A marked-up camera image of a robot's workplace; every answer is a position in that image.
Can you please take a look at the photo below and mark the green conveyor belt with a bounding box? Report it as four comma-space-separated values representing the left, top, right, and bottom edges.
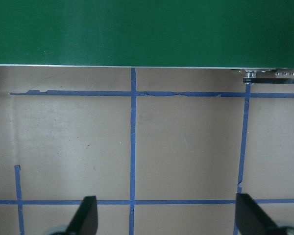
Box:
0, 0, 294, 85

